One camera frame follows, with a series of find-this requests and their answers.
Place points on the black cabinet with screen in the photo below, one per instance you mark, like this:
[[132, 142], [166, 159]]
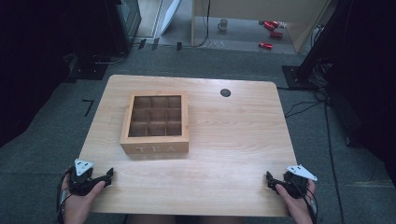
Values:
[[124, 25]]

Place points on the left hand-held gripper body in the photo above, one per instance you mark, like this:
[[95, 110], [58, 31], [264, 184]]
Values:
[[81, 183]]

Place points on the white board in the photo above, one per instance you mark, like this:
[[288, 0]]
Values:
[[170, 14]]

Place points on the black floor tape strip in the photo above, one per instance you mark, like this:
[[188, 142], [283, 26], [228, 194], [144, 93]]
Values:
[[142, 44], [179, 46], [155, 44]]

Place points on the red can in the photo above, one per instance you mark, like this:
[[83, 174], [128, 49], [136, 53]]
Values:
[[275, 23], [268, 26], [265, 45], [276, 34]]

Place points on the wooden grid box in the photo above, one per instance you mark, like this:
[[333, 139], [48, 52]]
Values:
[[154, 146]]

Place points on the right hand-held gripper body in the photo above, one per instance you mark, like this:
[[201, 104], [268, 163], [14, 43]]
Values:
[[295, 182]]

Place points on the person's left hand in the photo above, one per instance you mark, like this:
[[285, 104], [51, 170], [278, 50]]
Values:
[[79, 207]]

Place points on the black round table grommet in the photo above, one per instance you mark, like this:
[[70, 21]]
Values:
[[225, 92]]

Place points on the grey mug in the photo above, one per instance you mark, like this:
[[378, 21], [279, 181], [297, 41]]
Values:
[[222, 25]]

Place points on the person's right hand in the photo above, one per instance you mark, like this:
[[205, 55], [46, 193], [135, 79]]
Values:
[[295, 205]]

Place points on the black stand base plate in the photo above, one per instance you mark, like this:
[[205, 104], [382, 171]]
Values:
[[295, 77], [88, 70]]

